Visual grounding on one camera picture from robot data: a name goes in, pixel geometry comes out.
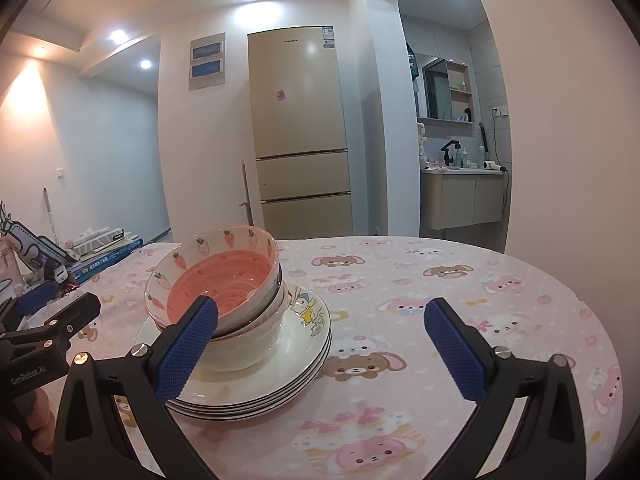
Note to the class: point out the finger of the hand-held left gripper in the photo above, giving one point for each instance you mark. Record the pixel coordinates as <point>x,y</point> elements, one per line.
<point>75,312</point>
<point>35,294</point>

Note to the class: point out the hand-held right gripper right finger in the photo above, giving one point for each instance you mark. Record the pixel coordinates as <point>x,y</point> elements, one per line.
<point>455,355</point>

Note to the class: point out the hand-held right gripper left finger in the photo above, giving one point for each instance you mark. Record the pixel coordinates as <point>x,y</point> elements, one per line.
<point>187,345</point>

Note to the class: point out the white ribbed bowl black rim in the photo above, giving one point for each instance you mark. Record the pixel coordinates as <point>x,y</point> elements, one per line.
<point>250,345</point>

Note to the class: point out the pink strawberry print bowl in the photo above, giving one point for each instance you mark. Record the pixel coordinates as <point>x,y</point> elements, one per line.
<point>225,280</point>

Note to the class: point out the white plate black rim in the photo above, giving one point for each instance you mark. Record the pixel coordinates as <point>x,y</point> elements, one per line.
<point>270,408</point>

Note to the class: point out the cartoon print white plate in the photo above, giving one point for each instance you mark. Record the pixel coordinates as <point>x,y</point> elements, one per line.
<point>295,360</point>
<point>280,401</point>

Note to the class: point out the white plate black script print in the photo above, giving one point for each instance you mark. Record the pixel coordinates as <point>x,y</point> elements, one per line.
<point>287,394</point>

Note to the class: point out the person's left hand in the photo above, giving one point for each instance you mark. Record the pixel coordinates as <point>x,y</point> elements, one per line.
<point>37,420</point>

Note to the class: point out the bunch of keys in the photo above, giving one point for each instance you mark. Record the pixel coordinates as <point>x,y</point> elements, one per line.
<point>60,274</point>

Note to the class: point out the pink bag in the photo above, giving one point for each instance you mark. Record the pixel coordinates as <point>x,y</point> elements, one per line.
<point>7,270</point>

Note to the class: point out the blue white cartoon pencil case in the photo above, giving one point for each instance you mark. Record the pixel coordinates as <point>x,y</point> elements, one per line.
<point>30,245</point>

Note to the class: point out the grey patterned box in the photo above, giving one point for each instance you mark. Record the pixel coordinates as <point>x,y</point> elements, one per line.
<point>95,245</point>

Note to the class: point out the metal broom pole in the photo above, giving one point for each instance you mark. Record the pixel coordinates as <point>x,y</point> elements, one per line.
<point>48,215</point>

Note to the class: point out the pink cartoon printed tablecloth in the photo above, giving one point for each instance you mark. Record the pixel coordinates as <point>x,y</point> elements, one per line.
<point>425,270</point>

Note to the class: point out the thin blue textbook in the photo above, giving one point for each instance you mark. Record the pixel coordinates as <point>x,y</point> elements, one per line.
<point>132,242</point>

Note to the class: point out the beige vanity cabinet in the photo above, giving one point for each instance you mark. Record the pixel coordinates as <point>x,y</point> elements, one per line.
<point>460,200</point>

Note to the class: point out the white hair dryer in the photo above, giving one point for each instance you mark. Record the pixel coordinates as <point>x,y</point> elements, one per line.
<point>492,164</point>

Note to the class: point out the black faucet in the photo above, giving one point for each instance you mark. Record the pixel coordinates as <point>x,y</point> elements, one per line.
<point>450,152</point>

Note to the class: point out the white plush toy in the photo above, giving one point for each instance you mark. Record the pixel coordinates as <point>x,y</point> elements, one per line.
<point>422,145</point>

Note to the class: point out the black hair brush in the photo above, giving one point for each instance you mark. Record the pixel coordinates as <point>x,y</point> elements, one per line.
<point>483,137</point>

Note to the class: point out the beige refrigerator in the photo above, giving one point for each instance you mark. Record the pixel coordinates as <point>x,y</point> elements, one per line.
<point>300,135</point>

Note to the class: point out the recessed ceiling light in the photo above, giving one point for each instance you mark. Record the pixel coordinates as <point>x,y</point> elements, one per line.
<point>145,64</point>
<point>118,36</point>

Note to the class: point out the pink fridge sticker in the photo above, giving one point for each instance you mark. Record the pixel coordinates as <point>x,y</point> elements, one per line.
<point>280,95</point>

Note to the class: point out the white tile wall outlet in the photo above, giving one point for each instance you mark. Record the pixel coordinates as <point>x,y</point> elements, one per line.
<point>498,110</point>

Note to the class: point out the mirror wall cabinet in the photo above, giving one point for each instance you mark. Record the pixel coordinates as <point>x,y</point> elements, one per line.
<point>437,87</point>

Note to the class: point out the grey wall distribution panel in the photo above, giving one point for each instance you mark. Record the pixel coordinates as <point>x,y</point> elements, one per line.
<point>207,62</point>

